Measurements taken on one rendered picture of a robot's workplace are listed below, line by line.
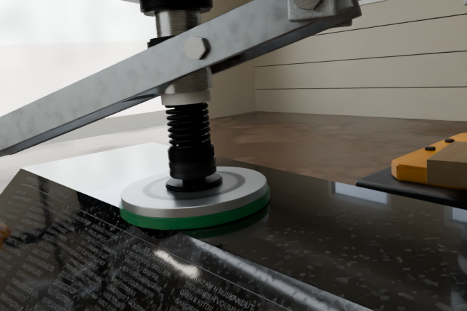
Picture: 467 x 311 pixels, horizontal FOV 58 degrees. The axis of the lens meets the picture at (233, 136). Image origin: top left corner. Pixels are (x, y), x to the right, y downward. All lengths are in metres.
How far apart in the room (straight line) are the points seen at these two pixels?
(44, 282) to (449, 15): 6.61
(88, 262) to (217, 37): 0.36
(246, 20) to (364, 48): 7.17
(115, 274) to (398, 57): 6.91
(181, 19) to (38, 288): 0.45
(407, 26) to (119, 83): 6.78
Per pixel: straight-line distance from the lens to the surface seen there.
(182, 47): 0.54
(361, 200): 0.61
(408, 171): 1.09
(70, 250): 0.71
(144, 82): 0.57
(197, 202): 0.55
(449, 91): 6.96
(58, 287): 0.69
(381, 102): 7.52
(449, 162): 0.92
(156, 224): 0.55
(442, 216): 0.56
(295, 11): 0.47
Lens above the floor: 1.04
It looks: 9 degrees down
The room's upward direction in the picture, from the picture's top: 5 degrees counter-clockwise
